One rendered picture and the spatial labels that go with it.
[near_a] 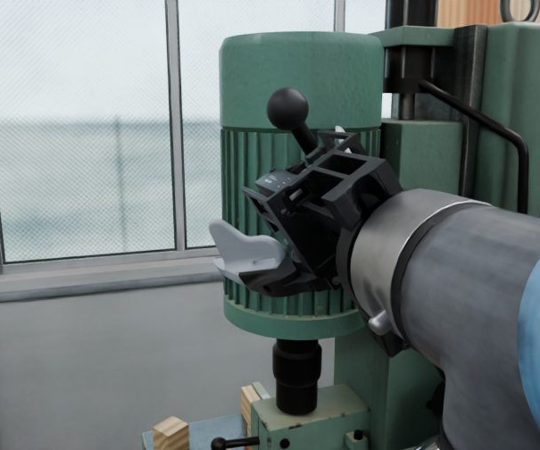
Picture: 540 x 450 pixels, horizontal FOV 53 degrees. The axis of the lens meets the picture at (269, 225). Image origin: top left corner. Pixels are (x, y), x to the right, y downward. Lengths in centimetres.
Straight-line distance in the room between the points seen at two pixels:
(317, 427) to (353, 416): 5
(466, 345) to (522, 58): 46
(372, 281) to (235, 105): 33
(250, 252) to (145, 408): 183
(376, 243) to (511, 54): 39
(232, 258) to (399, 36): 33
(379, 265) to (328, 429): 47
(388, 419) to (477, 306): 50
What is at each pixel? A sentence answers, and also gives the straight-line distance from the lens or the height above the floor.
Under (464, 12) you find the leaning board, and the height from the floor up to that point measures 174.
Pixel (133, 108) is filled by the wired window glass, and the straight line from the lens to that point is 197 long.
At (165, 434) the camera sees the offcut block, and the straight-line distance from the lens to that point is 91.
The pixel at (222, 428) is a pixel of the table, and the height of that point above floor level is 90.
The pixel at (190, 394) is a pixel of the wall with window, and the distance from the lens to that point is 221.
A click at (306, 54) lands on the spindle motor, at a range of 53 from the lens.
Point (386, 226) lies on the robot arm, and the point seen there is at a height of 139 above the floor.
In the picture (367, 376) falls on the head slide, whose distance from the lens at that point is 72.
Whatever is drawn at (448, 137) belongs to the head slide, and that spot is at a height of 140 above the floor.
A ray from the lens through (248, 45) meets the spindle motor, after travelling 55.
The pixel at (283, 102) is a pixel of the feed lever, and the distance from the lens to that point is 44.
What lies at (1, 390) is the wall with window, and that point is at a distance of 216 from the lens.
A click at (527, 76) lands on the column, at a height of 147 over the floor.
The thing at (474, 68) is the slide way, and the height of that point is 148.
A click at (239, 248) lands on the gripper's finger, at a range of 41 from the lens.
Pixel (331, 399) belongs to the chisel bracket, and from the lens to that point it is 74.
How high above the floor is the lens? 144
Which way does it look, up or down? 13 degrees down
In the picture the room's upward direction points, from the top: straight up
